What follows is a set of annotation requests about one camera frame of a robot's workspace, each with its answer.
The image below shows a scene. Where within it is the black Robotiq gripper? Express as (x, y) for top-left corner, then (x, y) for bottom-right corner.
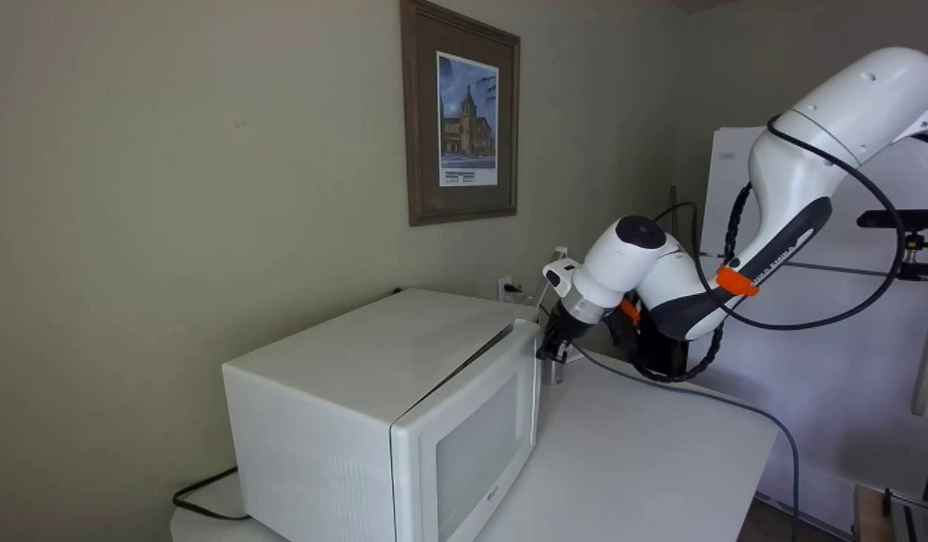
(533, 301), (591, 368)

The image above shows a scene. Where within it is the white microwave body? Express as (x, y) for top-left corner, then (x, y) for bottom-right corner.
(219, 287), (533, 542)

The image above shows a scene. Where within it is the brown framed church picture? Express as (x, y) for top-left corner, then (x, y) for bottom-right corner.
(399, 0), (526, 229)

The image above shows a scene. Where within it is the white board panel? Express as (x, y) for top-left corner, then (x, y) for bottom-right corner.
(681, 123), (928, 538)

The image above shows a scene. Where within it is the wall outlet with black plug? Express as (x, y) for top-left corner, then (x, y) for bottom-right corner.
(493, 273), (528, 308)

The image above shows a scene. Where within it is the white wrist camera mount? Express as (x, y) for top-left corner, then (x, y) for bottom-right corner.
(540, 255), (585, 301)

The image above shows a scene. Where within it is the thin black table cable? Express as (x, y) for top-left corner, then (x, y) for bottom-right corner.
(570, 345), (805, 542)

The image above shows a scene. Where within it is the orange cable strap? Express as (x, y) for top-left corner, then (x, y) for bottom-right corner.
(711, 261), (765, 301)

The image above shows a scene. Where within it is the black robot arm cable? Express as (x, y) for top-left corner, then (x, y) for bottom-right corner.
(650, 111), (911, 386)

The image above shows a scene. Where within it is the wooden and metal frame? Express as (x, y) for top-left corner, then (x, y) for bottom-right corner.
(850, 483), (928, 542)

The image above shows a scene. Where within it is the black camera on stand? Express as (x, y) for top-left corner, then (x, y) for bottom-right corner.
(856, 206), (928, 287)

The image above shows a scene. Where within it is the black microwave power cord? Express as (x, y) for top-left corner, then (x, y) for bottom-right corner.
(169, 463), (252, 527)

